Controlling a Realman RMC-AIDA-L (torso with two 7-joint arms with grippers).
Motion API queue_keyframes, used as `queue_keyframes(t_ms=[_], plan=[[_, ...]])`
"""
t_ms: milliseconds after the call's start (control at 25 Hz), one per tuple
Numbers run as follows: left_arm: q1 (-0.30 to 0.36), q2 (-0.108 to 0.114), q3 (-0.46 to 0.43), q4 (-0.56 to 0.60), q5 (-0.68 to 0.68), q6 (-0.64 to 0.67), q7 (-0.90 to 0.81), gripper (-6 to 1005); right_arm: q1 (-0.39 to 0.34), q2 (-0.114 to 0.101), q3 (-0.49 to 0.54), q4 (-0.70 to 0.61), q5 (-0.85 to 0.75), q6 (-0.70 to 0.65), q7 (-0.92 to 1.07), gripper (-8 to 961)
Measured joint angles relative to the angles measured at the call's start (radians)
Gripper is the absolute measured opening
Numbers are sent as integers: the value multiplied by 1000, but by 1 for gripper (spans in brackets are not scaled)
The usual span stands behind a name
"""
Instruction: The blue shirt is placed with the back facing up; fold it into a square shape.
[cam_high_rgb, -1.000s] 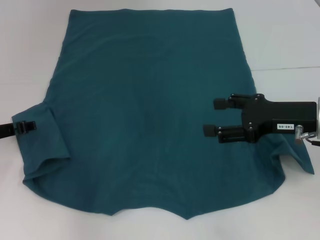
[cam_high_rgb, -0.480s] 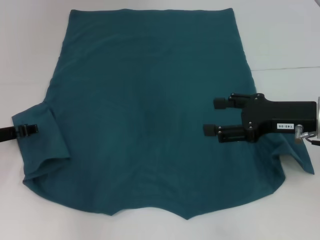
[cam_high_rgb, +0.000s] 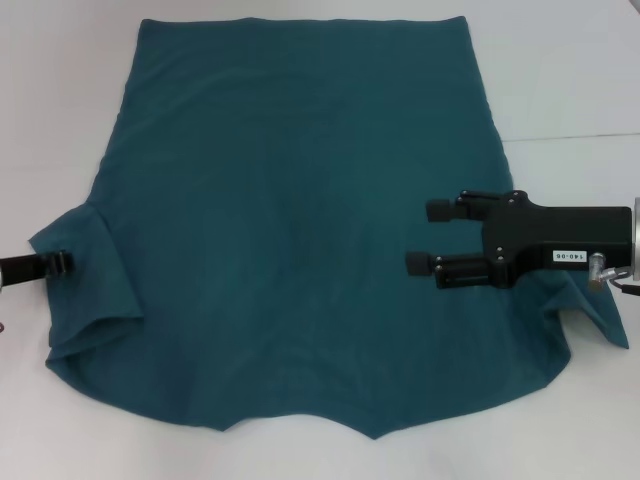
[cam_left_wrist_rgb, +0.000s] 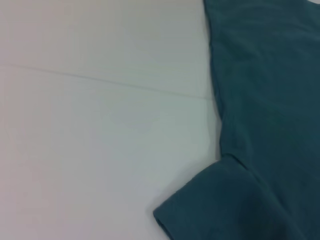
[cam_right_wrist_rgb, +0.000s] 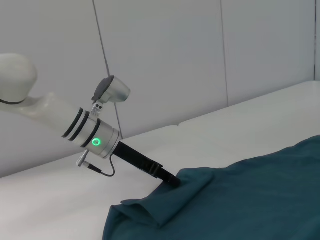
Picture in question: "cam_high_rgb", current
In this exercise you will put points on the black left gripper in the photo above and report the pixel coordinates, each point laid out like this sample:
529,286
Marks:
25,270

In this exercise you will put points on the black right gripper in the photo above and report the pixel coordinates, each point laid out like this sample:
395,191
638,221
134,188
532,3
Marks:
560,235

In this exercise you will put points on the teal blue shirt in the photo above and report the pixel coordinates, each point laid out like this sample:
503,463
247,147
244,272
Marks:
300,200

